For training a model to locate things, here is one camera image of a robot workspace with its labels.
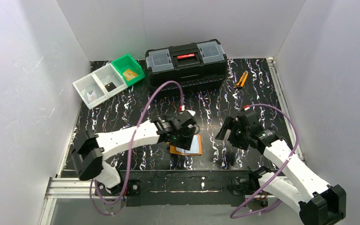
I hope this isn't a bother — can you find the white credit card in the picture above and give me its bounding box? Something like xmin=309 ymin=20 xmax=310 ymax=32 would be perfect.
xmin=86 ymin=90 xmax=98 ymax=104

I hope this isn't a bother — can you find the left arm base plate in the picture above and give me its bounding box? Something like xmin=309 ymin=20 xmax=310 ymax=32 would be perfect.
xmin=97 ymin=180 xmax=141 ymax=196

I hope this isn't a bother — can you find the black toolbox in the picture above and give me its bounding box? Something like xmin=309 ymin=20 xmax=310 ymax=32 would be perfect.
xmin=145 ymin=39 xmax=228 ymax=92

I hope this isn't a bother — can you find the orange card holder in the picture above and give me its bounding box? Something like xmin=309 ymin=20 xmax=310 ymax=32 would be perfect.
xmin=169 ymin=135 xmax=203 ymax=156

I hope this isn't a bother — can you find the left white plastic bin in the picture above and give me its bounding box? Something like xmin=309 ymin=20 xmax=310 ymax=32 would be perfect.
xmin=73 ymin=73 xmax=108 ymax=109

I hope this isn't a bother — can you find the aluminium frame rail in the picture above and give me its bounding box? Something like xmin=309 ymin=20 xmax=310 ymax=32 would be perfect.
xmin=39 ymin=59 xmax=335 ymax=225

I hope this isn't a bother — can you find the orange utility knife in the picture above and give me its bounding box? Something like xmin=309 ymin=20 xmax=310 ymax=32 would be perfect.
xmin=234 ymin=71 xmax=249 ymax=89

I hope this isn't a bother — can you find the white plastic bin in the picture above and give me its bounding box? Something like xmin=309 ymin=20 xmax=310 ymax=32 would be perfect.
xmin=91 ymin=63 xmax=128 ymax=99
xmin=73 ymin=73 xmax=108 ymax=109

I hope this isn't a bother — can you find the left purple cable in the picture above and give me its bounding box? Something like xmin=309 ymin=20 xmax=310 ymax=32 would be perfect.
xmin=89 ymin=80 xmax=186 ymax=217

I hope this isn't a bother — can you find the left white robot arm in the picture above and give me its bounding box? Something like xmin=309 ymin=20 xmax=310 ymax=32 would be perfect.
xmin=71 ymin=110 xmax=198 ymax=188

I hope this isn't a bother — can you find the green plastic bin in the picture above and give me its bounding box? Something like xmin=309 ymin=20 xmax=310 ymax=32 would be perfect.
xmin=111 ymin=54 xmax=145 ymax=87

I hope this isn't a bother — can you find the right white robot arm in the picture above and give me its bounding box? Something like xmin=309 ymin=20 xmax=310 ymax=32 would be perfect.
xmin=215 ymin=111 xmax=346 ymax=225

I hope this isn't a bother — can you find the middle white plastic bin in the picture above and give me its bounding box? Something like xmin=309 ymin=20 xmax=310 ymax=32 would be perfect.
xmin=91 ymin=63 xmax=128 ymax=99

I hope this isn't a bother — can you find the black credit card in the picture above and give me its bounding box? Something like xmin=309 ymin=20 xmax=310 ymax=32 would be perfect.
xmin=105 ymin=82 xmax=117 ymax=92

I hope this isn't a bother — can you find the purple cable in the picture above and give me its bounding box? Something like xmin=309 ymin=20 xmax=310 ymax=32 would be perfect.
xmin=229 ymin=104 xmax=300 ymax=219
xmin=89 ymin=80 xmax=186 ymax=217

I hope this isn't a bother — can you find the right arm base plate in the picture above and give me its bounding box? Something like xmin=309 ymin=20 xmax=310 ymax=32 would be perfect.
xmin=227 ymin=178 xmax=260 ymax=195

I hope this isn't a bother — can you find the gold credit card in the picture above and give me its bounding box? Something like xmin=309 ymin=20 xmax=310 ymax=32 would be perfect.
xmin=122 ymin=69 xmax=138 ymax=82

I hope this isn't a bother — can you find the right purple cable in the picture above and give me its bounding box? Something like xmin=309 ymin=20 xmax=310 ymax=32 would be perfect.
xmin=229 ymin=104 xmax=300 ymax=219

